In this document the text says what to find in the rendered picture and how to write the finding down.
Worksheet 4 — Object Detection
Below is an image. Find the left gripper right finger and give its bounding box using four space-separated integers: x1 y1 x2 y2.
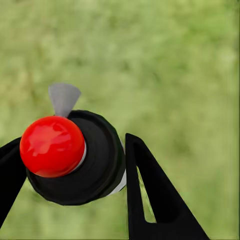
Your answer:
125 133 210 240

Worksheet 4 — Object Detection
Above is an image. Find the pesticide atomizer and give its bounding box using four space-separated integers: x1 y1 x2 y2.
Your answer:
19 82 127 206

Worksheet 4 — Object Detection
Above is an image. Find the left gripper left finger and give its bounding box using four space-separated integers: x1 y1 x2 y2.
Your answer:
0 137 27 228

